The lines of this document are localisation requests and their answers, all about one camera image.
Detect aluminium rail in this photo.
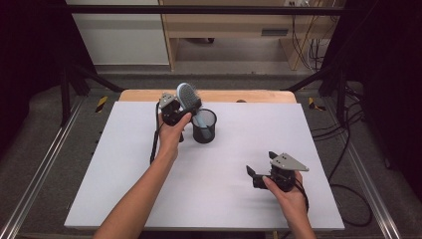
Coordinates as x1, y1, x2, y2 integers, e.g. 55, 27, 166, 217
322, 98, 402, 239
0, 96, 84, 239

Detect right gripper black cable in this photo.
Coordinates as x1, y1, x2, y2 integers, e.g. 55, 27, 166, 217
294, 180, 311, 213

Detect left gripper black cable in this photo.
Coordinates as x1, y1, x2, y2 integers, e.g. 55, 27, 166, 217
149, 101, 163, 166

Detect white power strip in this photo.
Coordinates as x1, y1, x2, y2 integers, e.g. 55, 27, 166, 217
284, 0, 312, 8

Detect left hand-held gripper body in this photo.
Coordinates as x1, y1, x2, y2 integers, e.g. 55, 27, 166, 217
158, 93, 187, 127

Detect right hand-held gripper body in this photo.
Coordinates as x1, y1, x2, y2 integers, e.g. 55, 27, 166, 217
253, 151, 311, 193

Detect person's right hand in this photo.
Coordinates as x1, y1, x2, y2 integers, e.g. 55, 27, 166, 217
262, 171, 310, 218

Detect hanging desk cables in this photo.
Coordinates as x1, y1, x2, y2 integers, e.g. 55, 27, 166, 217
291, 14, 329, 71

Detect black curtain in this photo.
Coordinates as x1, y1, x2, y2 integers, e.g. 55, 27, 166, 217
321, 0, 422, 193
0, 0, 98, 157

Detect white table board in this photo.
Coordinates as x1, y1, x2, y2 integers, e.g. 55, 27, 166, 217
64, 101, 346, 232

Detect person's left hand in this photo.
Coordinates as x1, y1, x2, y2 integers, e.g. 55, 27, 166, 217
157, 112, 193, 156

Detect black metal stand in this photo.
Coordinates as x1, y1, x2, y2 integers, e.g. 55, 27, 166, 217
282, 63, 349, 127
59, 63, 125, 127

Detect white cabinet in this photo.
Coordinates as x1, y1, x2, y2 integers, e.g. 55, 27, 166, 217
65, 0, 171, 66

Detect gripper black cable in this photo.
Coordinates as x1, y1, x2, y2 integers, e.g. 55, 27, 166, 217
149, 101, 163, 166
294, 180, 311, 213

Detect black floor cable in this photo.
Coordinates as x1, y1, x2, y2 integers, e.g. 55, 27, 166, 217
312, 83, 373, 228

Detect black mesh cup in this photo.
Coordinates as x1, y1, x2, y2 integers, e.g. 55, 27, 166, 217
190, 108, 218, 144

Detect wooden table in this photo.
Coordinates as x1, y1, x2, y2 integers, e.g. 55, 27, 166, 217
118, 89, 298, 104

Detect black frame crossbar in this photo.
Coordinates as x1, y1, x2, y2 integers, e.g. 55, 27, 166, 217
64, 4, 347, 16

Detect light wooden desk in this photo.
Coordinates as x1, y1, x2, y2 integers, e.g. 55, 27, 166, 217
158, 0, 346, 72

